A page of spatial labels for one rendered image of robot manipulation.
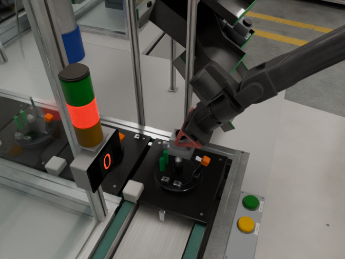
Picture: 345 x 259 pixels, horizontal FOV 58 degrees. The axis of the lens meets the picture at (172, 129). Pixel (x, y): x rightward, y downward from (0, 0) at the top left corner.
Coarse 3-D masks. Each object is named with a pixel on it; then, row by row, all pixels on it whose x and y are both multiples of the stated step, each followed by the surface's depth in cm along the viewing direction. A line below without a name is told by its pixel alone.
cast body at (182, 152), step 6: (174, 132) 81; (174, 138) 79; (186, 138) 79; (168, 144) 82; (174, 144) 80; (168, 150) 82; (174, 150) 81; (180, 150) 81; (186, 150) 80; (192, 150) 82; (180, 156) 82; (186, 156) 81
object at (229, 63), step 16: (160, 0) 83; (176, 0) 95; (160, 16) 86; (176, 16) 84; (208, 16) 93; (176, 32) 87; (208, 32) 96; (208, 48) 92; (224, 48) 95; (224, 64) 91
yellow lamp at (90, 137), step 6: (96, 126) 57; (78, 132) 57; (84, 132) 57; (90, 132) 57; (96, 132) 58; (102, 132) 60; (78, 138) 58; (84, 138) 58; (90, 138) 58; (96, 138) 59; (102, 138) 60; (84, 144) 59; (90, 144) 59; (96, 144) 59
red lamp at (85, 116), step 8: (88, 104) 53; (96, 104) 55; (72, 112) 54; (80, 112) 53; (88, 112) 54; (96, 112) 56; (72, 120) 55; (80, 120) 55; (88, 120) 55; (96, 120) 56
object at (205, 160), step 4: (196, 156) 84; (204, 156) 83; (196, 160) 83; (200, 160) 83; (204, 160) 82; (208, 160) 82; (200, 164) 84; (204, 164) 82; (200, 168) 84; (196, 172) 86
